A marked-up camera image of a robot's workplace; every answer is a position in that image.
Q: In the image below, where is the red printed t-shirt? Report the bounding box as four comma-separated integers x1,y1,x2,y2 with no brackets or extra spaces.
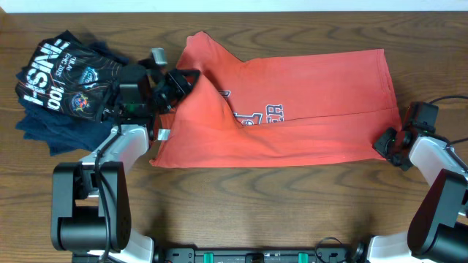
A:
151,32,401,168

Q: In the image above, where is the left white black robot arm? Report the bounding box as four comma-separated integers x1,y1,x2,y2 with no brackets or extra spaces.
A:
50,64,200,262

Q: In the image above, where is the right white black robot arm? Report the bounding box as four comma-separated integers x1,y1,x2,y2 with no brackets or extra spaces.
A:
361,102,467,262

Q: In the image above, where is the navy folded clothes stack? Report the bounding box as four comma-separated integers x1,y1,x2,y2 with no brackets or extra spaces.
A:
16,42,129,156

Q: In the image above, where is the black printed folded t-shirt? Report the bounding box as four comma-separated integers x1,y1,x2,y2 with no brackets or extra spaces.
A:
15,31,123,121

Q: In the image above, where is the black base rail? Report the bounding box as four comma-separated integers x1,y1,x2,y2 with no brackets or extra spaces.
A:
160,247,355,263

